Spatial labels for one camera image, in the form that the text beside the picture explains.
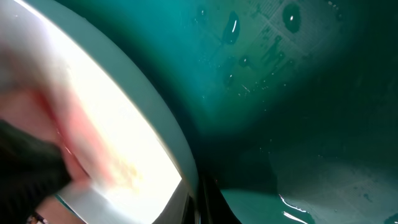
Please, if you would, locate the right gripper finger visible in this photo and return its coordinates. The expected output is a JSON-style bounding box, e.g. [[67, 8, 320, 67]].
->
[[182, 175, 241, 224]]

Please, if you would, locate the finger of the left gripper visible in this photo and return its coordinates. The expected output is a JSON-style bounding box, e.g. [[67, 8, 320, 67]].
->
[[1, 120, 72, 224]]

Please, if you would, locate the light blue plate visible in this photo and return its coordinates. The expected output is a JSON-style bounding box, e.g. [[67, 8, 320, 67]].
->
[[0, 0, 200, 224]]

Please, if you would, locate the green pink sponge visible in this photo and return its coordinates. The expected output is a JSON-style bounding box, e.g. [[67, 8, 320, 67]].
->
[[1, 88, 99, 223]]

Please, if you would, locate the teal plastic tray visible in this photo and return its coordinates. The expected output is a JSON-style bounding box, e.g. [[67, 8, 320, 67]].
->
[[63, 0, 397, 223]]

